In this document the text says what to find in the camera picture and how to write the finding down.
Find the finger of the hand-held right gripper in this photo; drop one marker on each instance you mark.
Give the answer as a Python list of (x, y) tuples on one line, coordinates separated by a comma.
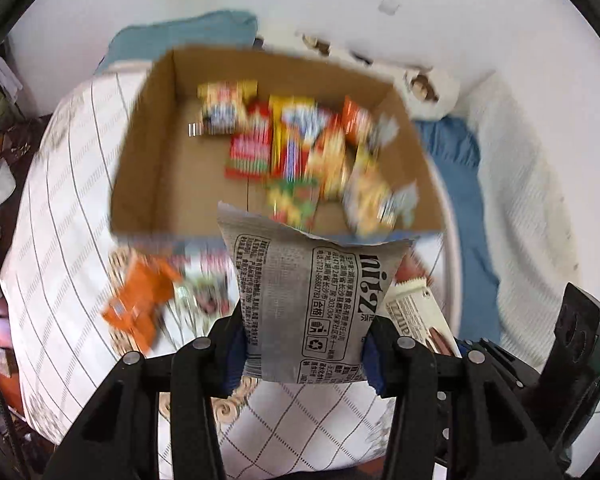
[(510, 367)]

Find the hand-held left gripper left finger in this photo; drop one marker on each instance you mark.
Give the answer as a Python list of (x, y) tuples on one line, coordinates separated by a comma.
[(232, 360)]

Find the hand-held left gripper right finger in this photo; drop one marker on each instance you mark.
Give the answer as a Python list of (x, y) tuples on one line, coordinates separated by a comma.
[(375, 365)]

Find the white chocolate stick box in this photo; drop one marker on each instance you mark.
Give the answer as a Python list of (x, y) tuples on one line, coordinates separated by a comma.
[(420, 310)]

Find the grey printed snack packet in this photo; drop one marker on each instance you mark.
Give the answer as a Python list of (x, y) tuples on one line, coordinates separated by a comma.
[(305, 300)]

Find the clear yellow chips bag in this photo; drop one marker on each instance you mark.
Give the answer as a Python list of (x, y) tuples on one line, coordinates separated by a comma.
[(375, 200)]

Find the clear bag of coloured candy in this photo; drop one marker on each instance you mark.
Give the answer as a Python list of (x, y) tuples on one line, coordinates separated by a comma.
[(292, 200)]

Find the cardboard box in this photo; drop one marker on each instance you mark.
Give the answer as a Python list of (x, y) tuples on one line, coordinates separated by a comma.
[(180, 170)]

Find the long red snack packet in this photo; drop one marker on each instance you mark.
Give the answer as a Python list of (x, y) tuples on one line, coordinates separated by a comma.
[(250, 147)]

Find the yellow instant noodle packet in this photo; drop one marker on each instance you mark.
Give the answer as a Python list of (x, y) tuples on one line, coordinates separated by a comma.
[(292, 135)]

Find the brown snack packet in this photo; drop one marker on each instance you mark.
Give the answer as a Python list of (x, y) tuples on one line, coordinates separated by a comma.
[(357, 120)]

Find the yellow panda snack packet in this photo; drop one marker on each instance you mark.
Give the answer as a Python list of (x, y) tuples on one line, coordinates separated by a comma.
[(225, 105)]

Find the small white cartoon packet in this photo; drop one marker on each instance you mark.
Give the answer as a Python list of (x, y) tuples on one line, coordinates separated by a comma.
[(205, 287)]

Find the small red snack packet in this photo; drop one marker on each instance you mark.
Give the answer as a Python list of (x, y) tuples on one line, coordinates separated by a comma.
[(411, 271)]

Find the white knitted blanket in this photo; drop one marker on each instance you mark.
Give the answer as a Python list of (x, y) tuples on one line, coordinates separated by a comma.
[(525, 210)]

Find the blue bedsheet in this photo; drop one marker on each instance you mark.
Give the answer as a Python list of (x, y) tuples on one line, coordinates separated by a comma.
[(460, 185)]

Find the white quilted floral mat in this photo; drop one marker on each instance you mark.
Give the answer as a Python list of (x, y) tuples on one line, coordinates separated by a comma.
[(70, 260)]

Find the white bear pillow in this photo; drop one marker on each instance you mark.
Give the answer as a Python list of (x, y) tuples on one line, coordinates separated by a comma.
[(430, 87)]

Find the blue pillow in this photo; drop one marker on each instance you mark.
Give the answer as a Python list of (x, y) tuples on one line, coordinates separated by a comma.
[(180, 35)]

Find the white wall switch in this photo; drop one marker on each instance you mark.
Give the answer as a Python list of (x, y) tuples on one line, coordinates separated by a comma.
[(389, 5)]

